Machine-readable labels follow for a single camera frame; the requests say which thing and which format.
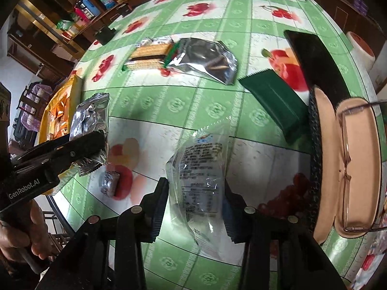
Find blue thermos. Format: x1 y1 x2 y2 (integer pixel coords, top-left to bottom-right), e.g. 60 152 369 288
80 0 100 17

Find black phone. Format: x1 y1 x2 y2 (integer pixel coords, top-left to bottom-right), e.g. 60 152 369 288
283 29 357 109

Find yellow snack bag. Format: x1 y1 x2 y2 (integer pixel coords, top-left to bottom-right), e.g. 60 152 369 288
39 75 83 145

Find orange snack packet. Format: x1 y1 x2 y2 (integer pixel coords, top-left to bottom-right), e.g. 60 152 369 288
50 118 70 136
50 95 71 118

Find pink open glasses case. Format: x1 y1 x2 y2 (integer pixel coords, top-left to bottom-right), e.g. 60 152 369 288
307 86 387 244

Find purple bedding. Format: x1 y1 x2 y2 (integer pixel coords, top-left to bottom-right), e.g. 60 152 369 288
26 85 55 121

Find small black container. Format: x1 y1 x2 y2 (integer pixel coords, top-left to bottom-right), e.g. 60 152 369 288
113 3 134 17

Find wooden chair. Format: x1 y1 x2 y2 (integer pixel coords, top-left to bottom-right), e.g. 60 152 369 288
10 81 41 152

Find sandwich biscuit packet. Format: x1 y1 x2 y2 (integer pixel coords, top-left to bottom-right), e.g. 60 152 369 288
122 37 180 71

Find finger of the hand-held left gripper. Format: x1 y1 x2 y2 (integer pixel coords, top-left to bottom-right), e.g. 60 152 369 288
45 130 107 173
10 134 71 167

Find dark green snack packet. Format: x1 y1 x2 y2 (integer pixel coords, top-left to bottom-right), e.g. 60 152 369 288
238 69 312 144

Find silver foil snack packet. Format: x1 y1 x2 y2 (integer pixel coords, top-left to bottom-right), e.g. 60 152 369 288
69 93 110 176

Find eyeglasses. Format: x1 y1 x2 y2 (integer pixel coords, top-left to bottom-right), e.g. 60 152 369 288
335 99 387 233

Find small silver candy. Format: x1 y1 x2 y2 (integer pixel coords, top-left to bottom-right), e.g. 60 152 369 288
101 171 121 195

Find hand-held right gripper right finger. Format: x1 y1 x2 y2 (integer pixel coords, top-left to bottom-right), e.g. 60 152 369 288
222 180 348 290

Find white and red container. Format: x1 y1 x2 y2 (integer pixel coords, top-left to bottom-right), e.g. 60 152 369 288
346 31 376 73

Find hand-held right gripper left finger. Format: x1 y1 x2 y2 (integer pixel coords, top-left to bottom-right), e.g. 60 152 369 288
35 177 169 290

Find clear snack packet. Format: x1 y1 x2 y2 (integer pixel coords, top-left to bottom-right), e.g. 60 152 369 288
166 120 232 248

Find green fruit-print tablecloth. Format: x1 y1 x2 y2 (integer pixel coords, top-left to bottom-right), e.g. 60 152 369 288
45 0 387 290

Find person's left hand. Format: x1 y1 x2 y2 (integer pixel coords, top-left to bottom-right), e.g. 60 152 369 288
0 199 53 263

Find large crumpled silver packet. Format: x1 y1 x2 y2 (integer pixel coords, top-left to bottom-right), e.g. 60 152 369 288
165 38 238 86

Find wooden stool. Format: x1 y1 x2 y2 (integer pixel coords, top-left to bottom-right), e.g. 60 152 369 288
42 211 74 248

